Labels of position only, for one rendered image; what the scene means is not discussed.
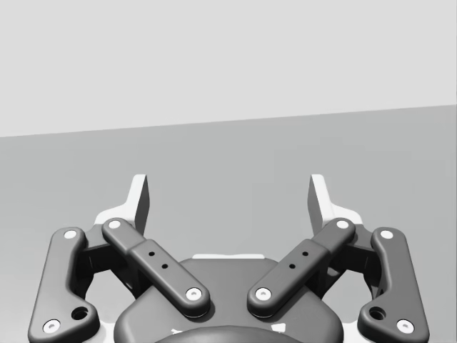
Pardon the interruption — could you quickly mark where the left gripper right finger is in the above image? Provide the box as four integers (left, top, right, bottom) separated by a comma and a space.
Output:
246, 174, 431, 343

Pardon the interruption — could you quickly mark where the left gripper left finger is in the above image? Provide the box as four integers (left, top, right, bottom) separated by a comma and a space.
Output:
27, 174, 211, 343

